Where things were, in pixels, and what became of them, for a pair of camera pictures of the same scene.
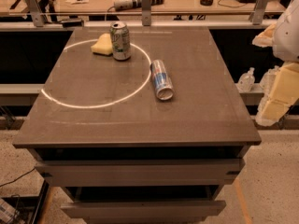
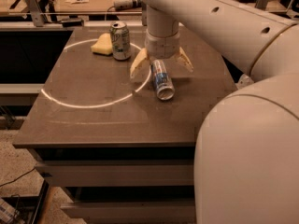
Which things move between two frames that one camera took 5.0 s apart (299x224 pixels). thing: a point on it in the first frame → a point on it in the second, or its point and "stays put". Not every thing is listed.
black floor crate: [28, 208] stays put
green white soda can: [121, 40] stays put
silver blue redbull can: [163, 82] stays put
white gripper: [289, 36] → [162, 49]
